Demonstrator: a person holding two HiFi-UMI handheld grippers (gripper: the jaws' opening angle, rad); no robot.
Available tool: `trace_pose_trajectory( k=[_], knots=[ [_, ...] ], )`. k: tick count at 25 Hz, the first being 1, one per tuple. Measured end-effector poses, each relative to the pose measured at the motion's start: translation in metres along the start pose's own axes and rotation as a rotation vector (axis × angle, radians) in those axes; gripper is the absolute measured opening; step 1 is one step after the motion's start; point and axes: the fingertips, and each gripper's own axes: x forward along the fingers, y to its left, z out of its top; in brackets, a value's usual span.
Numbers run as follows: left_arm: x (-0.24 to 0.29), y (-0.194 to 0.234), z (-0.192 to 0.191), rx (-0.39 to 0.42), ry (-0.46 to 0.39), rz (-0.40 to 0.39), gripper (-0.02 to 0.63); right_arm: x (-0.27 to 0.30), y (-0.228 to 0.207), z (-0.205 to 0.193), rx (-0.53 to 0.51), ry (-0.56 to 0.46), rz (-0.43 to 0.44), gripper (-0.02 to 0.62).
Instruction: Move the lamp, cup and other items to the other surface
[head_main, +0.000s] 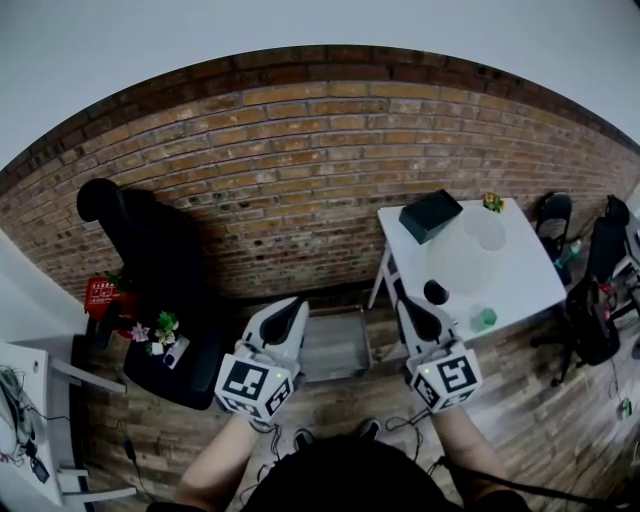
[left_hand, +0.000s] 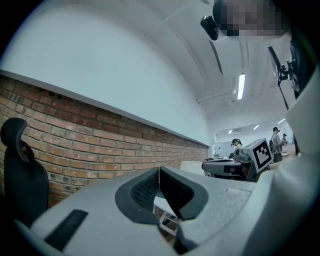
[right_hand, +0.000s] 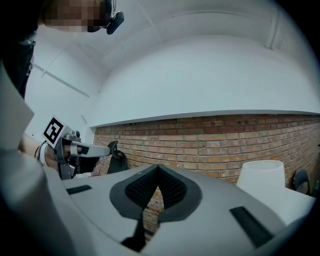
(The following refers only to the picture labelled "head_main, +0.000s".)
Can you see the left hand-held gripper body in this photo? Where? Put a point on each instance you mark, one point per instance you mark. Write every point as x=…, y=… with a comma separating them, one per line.
x=260, y=380

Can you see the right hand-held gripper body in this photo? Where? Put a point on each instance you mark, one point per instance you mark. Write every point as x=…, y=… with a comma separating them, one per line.
x=445, y=375

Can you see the green translucent cup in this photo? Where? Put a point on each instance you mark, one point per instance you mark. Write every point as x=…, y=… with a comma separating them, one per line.
x=484, y=319

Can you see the black cup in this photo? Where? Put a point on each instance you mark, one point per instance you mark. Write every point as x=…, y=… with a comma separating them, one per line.
x=435, y=292

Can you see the person's right forearm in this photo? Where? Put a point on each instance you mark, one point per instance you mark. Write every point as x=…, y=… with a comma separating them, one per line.
x=465, y=450

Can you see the person's left forearm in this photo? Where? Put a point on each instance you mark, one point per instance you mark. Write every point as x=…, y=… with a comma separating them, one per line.
x=220, y=465

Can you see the person's left shoe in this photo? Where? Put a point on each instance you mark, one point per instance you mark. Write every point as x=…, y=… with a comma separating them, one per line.
x=303, y=439

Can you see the person's shoe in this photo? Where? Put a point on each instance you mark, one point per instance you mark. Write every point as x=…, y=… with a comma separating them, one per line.
x=303, y=439
x=370, y=429

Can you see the clear plastic storage bin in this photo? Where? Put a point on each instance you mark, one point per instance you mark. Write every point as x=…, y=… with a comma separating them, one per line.
x=335, y=350

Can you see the white purple small device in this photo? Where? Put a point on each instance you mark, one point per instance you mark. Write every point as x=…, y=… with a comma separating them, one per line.
x=176, y=353

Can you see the person's right shoe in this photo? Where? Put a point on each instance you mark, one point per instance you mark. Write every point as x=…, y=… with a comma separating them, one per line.
x=370, y=429

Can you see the small green plant pot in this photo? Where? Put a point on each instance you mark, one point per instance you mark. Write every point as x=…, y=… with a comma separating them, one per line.
x=167, y=327

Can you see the small white cube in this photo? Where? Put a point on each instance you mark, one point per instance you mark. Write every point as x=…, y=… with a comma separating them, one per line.
x=157, y=348

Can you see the person's black shirt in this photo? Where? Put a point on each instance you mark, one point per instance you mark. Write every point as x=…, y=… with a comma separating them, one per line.
x=350, y=480

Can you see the white square table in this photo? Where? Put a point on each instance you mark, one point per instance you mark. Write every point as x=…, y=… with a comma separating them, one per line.
x=530, y=270

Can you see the black high-back office chair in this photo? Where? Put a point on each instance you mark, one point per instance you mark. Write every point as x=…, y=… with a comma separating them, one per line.
x=160, y=260

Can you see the black rectangular box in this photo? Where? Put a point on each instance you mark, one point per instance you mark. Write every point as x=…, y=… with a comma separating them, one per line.
x=430, y=215

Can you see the black mesh office chair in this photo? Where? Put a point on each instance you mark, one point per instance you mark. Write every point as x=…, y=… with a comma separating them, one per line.
x=595, y=310

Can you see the green leafy plant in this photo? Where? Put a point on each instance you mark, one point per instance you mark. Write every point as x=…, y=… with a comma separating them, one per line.
x=120, y=281

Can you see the green bottle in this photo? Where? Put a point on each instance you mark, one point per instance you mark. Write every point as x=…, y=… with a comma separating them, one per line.
x=569, y=254

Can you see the small yellow potted plant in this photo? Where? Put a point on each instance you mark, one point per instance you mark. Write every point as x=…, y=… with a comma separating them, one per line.
x=494, y=202

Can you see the red box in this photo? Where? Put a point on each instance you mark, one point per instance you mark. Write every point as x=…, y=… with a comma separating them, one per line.
x=100, y=295

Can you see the small green floor item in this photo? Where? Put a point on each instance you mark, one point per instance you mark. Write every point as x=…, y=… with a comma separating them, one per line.
x=626, y=406

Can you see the white side desk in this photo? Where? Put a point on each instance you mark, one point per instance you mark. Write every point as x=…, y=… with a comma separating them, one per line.
x=631, y=240

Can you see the small black device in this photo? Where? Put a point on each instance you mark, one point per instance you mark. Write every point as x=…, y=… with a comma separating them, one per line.
x=40, y=470

